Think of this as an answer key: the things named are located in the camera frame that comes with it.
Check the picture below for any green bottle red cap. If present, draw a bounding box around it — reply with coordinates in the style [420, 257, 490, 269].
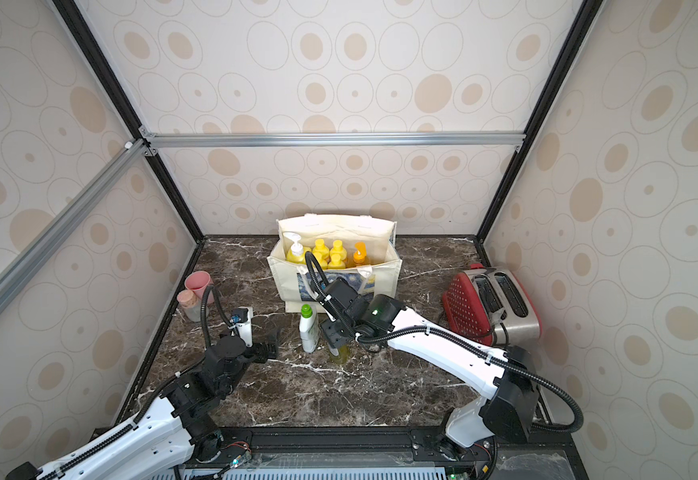
[329, 345, 349, 365]

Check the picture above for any cream Starry Night tote bag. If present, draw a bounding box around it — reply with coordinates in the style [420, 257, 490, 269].
[268, 214, 402, 313]

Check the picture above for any amber pump soap bottle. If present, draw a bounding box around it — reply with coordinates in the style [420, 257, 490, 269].
[352, 242, 371, 267]

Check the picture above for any orange soap bottle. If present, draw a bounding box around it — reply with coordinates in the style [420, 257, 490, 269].
[315, 252, 329, 269]
[312, 238, 330, 260]
[330, 240, 347, 261]
[328, 253, 347, 270]

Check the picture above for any orange soap bottle back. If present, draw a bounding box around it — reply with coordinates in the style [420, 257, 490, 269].
[312, 238, 330, 260]

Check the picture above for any large yellow pump soap bottle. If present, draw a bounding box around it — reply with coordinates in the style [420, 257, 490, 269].
[283, 232, 311, 264]

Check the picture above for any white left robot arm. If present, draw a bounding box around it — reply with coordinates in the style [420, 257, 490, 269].
[7, 330, 280, 479]

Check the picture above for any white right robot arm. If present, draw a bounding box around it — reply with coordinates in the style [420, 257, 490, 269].
[310, 278, 539, 448]

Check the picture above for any white bottle green cap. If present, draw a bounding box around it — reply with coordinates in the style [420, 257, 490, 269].
[299, 304, 320, 353]

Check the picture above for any pink plastic cup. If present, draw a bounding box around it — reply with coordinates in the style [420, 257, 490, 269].
[184, 270, 213, 300]

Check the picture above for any red polka dot toaster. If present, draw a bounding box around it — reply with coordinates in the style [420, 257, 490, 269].
[442, 263, 543, 347]

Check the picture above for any silver aluminium crossbar back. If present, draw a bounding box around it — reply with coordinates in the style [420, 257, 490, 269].
[146, 131, 526, 148]

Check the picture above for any silver aluminium crossbar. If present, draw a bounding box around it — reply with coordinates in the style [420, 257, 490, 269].
[0, 139, 147, 315]
[146, 131, 526, 148]

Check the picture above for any silver aluminium crossbar left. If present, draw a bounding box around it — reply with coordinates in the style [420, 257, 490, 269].
[0, 139, 147, 315]

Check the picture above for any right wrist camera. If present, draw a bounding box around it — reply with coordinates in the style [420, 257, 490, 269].
[318, 292, 344, 323]

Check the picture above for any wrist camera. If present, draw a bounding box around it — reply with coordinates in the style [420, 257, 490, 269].
[318, 292, 344, 323]
[231, 307, 253, 347]

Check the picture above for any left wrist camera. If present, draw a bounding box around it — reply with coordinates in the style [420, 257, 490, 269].
[231, 307, 253, 347]

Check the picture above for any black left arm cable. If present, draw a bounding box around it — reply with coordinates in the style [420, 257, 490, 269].
[36, 284, 233, 480]

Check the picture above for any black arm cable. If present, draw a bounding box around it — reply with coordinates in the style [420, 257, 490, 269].
[303, 250, 585, 434]
[36, 284, 233, 480]

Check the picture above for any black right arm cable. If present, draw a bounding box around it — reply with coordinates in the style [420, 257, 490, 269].
[303, 250, 585, 434]

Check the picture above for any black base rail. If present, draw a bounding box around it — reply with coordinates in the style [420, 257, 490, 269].
[157, 423, 588, 479]

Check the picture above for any black corner frame post left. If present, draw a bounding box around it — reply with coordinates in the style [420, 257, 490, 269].
[52, 0, 205, 243]

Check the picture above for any black corner frame post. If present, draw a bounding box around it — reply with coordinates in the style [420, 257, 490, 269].
[52, 0, 205, 243]
[474, 0, 604, 247]

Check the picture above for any black corner frame post right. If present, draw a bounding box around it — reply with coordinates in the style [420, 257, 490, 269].
[474, 0, 604, 247]

